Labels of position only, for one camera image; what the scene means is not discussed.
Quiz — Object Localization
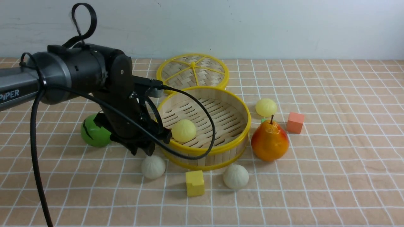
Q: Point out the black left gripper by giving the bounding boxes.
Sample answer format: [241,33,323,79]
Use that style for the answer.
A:
[93,91,172,156]

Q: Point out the orange grid tablecloth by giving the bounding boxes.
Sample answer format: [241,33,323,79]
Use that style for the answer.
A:
[0,57,404,227]

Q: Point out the yellow bun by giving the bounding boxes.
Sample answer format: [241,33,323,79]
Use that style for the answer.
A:
[255,99,277,118]
[171,119,197,143]

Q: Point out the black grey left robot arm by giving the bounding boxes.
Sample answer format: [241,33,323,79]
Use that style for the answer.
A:
[1,44,172,156]

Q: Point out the orange cube block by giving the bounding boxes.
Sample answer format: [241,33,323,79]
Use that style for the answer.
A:
[286,112,305,134]

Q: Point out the woven bamboo steamer lid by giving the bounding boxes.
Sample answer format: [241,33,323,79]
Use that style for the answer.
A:
[156,53,229,90]

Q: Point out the white bun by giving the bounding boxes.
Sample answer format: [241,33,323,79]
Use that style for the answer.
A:
[141,155,166,180]
[223,164,249,190]

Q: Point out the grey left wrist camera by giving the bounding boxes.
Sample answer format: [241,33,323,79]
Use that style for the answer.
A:
[133,76,164,98]

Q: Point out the green toy watermelon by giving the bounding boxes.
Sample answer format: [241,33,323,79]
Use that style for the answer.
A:
[80,114,111,148]

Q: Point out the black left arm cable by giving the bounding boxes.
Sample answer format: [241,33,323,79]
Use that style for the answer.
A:
[20,3,216,227]

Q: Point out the yellow cube block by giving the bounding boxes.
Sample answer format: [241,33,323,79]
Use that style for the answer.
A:
[186,170,205,197]

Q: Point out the bamboo steamer tray yellow rim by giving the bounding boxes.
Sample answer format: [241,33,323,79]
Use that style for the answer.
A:
[158,86,251,171]

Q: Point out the orange toy pear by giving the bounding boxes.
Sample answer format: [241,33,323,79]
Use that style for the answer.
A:
[251,115,289,162]

